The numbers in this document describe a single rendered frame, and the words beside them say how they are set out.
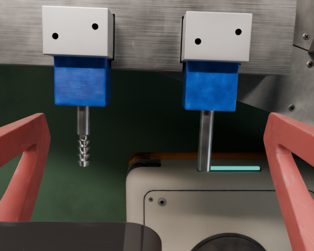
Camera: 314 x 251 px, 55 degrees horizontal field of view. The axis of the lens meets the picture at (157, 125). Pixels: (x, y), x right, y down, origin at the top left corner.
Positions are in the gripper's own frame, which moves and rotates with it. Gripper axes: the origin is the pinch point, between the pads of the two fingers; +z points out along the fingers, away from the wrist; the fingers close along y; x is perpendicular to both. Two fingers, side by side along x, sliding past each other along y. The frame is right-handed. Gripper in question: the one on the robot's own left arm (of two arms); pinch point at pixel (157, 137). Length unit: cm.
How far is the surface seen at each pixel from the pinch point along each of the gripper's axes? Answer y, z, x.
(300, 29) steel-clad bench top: -14.6, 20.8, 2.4
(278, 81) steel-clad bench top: -12.7, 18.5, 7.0
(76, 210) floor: 32, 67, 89
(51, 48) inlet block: 8.0, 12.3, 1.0
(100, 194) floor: 22, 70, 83
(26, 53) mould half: 11.1, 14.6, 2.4
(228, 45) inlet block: -5.4, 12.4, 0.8
